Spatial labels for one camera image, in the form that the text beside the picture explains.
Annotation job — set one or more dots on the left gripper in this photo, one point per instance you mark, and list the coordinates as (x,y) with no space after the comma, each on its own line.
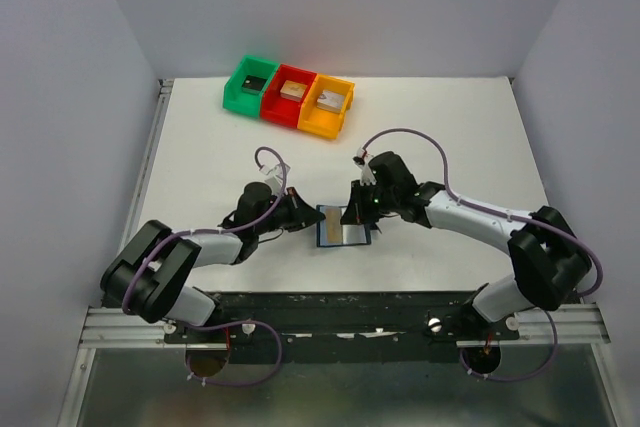
(302,214)

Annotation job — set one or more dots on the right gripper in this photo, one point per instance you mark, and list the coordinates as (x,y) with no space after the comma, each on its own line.
(355,211)

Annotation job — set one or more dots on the gold credit card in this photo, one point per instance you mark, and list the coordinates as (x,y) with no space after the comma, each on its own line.
(333,226)

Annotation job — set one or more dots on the blue card holder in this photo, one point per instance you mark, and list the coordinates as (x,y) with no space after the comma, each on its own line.
(353,235)

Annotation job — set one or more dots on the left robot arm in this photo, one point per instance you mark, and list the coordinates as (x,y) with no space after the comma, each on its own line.
(148,277)

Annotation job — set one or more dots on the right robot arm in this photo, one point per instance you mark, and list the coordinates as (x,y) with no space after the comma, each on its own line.
(547,262)

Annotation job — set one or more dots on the yellow bin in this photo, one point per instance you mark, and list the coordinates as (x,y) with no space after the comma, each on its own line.
(321,123)

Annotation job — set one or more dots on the red bin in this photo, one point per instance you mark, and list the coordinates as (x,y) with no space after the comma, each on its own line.
(283,98)

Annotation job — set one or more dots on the grey block in yellow bin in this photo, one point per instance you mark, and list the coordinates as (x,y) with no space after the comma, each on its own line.
(330,101)

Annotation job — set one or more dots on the tan block in red bin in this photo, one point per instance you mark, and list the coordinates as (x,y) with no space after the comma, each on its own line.
(293,90)

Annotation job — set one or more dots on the green bin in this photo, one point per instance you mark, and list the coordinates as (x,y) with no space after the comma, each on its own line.
(239,102)

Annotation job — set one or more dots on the dark block in green bin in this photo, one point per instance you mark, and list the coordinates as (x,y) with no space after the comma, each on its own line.
(253,84)

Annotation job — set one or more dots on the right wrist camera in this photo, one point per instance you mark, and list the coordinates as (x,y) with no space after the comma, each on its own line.
(362,160)

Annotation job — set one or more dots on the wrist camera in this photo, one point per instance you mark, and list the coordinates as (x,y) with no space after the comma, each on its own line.
(275,177)
(362,160)

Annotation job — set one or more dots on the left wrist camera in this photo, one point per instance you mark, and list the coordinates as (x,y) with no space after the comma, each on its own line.
(275,177)

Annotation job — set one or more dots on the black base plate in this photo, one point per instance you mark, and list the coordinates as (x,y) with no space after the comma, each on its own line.
(347,327)

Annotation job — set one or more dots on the aluminium rail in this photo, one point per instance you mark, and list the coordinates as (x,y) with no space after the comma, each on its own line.
(107,328)

